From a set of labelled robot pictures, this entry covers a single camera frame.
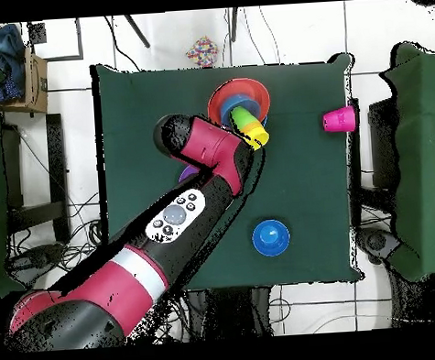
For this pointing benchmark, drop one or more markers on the purple plastic bowl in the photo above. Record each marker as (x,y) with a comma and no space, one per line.
(186,173)

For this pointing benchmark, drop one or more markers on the yellow plastic cup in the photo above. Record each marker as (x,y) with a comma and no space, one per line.
(260,137)

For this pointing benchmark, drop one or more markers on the orange plastic cup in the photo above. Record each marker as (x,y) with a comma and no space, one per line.
(252,126)

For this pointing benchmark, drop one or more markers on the green plastic cup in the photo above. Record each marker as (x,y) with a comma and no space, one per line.
(241,115)

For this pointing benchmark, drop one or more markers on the large light blue bowl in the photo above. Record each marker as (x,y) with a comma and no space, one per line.
(265,121)

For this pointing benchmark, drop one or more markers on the small light blue bowl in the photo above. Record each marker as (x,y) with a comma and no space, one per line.
(251,102)

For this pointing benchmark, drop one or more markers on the wide orange-red bowl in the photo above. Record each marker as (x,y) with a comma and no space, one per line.
(234,89)

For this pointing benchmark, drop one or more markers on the pink plastic cup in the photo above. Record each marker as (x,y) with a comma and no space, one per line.
(340,119)

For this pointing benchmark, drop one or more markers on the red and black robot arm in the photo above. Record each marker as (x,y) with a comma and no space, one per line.
(128,284)

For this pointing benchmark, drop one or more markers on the small dark blue bowl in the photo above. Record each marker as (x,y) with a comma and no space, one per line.
(271,238)

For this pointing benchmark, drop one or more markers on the dark green tablecloth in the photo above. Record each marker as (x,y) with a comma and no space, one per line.
(305,182)

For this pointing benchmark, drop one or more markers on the black tripod leg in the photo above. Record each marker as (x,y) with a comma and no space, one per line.
(233,24)
(137,30)

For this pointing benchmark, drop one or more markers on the cardboard box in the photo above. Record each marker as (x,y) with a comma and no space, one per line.
(35,88)

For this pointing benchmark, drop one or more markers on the blue cloth bundle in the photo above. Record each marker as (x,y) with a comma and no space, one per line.
(5,46)

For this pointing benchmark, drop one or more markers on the black stool frame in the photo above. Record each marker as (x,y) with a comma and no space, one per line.
(382,140)
(59,200)

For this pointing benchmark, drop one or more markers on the black pedestal foot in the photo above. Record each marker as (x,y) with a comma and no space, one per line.
(377,241)
(38,257)

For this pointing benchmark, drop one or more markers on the black rectangular frame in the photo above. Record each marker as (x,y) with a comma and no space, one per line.
(79,38)

